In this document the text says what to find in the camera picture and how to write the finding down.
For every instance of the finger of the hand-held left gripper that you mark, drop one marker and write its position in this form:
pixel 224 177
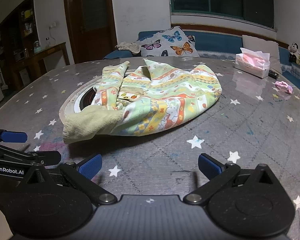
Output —
pixel 48 157
pixel 12 136

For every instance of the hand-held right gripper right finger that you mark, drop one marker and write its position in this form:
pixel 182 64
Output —
pixel 210 167

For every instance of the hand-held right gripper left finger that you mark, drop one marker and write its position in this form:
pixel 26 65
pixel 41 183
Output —
pixel 91 167

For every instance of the green patterned children's garment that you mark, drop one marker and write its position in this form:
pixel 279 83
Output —
pixel 165 97

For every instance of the grey star tablecloth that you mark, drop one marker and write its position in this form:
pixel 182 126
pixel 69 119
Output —
pixel 165 155

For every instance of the round built-in induction cooker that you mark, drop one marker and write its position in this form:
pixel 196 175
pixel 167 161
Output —
pixel 82 100

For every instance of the wooden side table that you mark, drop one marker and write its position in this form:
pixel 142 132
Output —
pixel 40 60

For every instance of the pale green jar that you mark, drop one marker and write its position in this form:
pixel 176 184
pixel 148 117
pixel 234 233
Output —
pixel 37 47

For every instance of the dark wooden shelf cabinet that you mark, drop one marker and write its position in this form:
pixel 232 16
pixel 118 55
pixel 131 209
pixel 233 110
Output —
pixel 15 30

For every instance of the pink tissue box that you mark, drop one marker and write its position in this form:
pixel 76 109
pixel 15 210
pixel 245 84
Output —
pixel 250 66

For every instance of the pink scrunchie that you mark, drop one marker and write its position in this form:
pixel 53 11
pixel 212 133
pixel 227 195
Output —
pixel 284 87

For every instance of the black remote control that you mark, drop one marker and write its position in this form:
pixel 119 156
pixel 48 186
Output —
pixel 273 74

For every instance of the blue sofa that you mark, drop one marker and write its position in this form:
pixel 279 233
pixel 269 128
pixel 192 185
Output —
pixel 215 42

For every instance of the crumpled beige cloth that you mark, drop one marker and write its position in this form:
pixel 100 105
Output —
pixel 128 47

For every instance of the butterfly print pillow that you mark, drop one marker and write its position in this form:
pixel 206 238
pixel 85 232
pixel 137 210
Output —
pixel 170 42

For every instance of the plain beige cushion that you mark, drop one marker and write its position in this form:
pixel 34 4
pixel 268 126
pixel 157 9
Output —
pixel 260 45

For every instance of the dark wooden door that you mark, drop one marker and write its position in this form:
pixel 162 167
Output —
pixel 90 20

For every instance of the panda plush toy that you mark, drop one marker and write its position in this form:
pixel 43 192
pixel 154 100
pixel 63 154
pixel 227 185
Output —
pixel 293 51

